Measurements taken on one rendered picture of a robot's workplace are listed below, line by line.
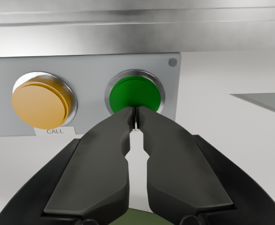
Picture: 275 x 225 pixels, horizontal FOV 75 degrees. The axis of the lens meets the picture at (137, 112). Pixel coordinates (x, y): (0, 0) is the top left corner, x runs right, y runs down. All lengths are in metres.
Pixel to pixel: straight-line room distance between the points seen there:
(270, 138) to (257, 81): 0.11
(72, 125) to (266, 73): 0.25
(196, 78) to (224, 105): 0.06
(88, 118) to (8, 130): 0.07
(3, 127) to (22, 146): 0.16
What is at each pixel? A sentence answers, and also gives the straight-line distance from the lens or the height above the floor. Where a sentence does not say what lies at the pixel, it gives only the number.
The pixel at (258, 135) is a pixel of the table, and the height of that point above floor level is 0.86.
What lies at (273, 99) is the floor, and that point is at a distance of 1.55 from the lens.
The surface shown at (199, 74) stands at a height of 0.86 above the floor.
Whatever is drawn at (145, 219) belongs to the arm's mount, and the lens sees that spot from 0.43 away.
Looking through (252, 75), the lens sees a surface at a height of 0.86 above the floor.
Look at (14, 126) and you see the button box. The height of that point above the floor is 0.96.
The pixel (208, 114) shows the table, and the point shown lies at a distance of 0.29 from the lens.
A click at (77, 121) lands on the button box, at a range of 0.16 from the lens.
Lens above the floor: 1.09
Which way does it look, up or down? 60 degrees down
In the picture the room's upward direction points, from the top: 177 degrees clockwise
